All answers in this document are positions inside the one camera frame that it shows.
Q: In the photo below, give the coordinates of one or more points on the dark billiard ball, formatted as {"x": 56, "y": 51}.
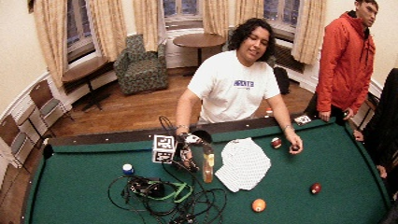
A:
{"x": 294, "y": 148}

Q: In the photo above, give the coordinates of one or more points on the amber liquid bottle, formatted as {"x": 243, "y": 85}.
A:
{"x": 207, "y": 166}

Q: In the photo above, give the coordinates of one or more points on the maroon striped billiard ball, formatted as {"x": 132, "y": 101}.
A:
{"x": 275, "y": 142}

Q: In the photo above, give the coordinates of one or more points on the white marker cube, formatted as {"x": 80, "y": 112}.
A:
{"x": 163, "y": 148}

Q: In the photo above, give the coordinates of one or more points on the green felt pool table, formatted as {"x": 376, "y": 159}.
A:
{"x": 323, "y": 168}

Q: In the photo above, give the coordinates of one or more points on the small printed card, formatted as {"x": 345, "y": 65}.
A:
{"x": 302, "y": 119}

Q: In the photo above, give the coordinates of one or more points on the solid maroon billiard ball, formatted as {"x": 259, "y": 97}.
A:
{"x": 315, "y": 188}

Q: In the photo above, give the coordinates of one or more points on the white dotted cloth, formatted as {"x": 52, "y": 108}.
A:
{"x": 243, "y": 165}

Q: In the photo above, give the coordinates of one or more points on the black electronic device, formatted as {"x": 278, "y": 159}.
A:
{"x": 145, "y": 186}

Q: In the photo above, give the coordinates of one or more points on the small red white object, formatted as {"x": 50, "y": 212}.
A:
{"x": 269, "y": 112}

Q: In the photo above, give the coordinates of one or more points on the orange billiard ball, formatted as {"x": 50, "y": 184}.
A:
{"x": 258, "y": 205}

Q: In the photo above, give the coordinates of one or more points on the black bag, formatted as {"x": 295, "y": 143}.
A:
{"x": 282, "y": 81}

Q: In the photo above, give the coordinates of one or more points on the person in white t-shirt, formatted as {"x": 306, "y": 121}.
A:
{"x": 231, "y": 93}

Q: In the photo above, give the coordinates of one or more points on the green patterned armchair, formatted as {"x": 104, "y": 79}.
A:
{"x": 141, "y": 68}

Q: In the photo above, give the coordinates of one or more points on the round wooden table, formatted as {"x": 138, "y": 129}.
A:
{"x": 198, "y": 40}

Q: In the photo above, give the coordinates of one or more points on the brown folding chair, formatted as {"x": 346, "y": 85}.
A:
{"x": 42, "y": 99}
{"x": 12, "y": 137}

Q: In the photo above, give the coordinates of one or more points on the window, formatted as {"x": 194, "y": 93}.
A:
{"x": 281, "y": 12}
{"x": 182, "y": 7}
{"x": 78, "y": 25}

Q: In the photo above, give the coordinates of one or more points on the row of beige curtains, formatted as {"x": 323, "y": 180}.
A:
{"x": 52, "y": 37}

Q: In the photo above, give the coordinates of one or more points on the wall radiator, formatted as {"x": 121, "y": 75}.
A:
{"x": 287, "y": 59}

